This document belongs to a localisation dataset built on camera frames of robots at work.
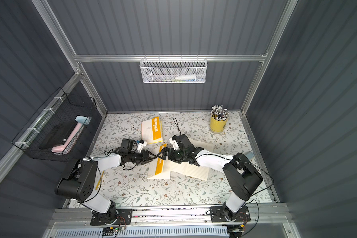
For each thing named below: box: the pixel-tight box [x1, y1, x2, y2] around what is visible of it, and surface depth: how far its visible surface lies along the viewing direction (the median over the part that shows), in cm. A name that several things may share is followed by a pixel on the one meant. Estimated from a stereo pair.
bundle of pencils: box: [210, 104, 230, 121], surface depth 98 cm
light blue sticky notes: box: [74, 115, 88, 124], surface depth 83 cm
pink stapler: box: [51, 121, 83, 155], surface depth 65 cm
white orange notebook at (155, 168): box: [147, 143, 172, 180], surface depth 88 cm
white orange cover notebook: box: [140, 116, 164, 145], surface depth 107 cm
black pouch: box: [38, 120, 78, 150], surface depth 69 cm
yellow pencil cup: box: [209, 114, 228, 134], surface depth 103 cm
